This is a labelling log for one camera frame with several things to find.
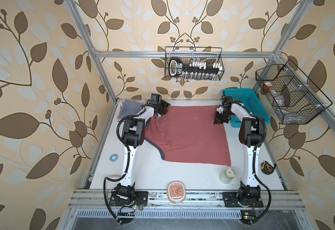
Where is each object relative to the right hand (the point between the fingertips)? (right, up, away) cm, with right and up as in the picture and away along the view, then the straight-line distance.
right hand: (215, 123), depth 105 cm
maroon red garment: (-20, -8, -4) cm, 22 cm away
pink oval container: (-30, -34, -31) cm, 55 cm away
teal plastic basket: (+31, +15, +7) cm, 35 cm away
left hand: (-32, +15, 0) cm, 35 cm away
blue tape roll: (-69, -21, -16) cm, 74 cm away
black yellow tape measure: (+23, -25, -23) cm, 41 cm away
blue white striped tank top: (-65, +11, +3) cm, 66 cm away
